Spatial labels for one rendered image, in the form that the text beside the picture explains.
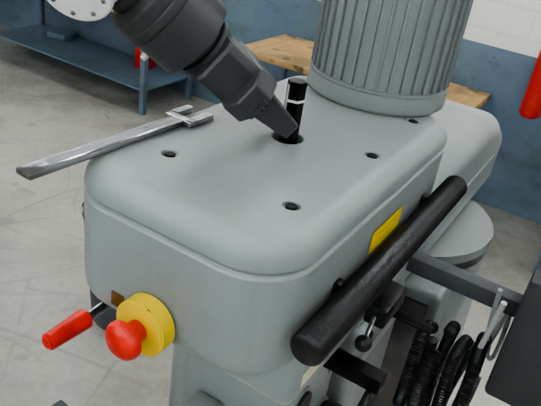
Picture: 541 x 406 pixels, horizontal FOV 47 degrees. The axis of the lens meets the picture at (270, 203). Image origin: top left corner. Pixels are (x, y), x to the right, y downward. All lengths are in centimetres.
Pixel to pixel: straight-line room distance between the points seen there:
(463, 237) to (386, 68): 57
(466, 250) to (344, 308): 68
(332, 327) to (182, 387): 35
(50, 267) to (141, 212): 315
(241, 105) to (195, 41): 7
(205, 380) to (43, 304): 267
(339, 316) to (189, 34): 30
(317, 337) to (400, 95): 39
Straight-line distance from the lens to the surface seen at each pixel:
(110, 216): 60
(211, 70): 61
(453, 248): 125
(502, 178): 517
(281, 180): 61
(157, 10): 59
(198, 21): 60
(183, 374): 86
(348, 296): 61
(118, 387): 300
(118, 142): 64
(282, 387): 71
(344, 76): 84
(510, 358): 97
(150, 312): 59
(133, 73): 610
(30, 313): 341
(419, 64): 83
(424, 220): 78
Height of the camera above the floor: 216
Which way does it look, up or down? 29 degrees down
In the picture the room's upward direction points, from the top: 9 degrees clockwise
